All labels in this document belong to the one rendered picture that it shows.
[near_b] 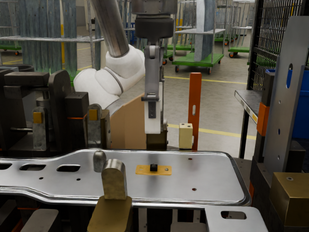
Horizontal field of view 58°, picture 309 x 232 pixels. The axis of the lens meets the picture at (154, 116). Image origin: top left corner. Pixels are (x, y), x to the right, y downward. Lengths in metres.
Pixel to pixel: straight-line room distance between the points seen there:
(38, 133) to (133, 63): 0.66
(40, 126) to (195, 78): 0.44
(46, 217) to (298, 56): 0.55
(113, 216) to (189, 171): 0.25
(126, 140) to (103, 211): 0.74
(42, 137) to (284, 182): 0.61
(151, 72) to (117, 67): 0.84
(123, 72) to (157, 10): 0.83
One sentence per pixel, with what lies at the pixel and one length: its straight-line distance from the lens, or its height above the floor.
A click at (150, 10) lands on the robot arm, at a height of 1.35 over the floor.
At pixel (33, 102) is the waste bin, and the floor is 0.27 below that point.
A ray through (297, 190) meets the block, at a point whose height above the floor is 1.06.
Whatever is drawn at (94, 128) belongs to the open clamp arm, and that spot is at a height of 1.04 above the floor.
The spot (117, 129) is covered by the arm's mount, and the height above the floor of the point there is 0.89.
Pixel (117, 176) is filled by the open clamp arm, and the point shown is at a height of 1.10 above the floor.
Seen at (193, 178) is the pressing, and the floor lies 1.00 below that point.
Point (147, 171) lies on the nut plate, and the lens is 0.65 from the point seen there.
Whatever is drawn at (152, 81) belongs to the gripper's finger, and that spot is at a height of 1.23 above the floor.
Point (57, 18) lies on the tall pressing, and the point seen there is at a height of 1.29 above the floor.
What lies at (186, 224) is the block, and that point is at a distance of 0.55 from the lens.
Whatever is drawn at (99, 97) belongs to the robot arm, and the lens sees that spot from 1.30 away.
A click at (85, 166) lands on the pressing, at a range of 0.69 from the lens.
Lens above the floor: 1.34
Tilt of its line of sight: 20 degrees down
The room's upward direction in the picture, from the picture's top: straight up
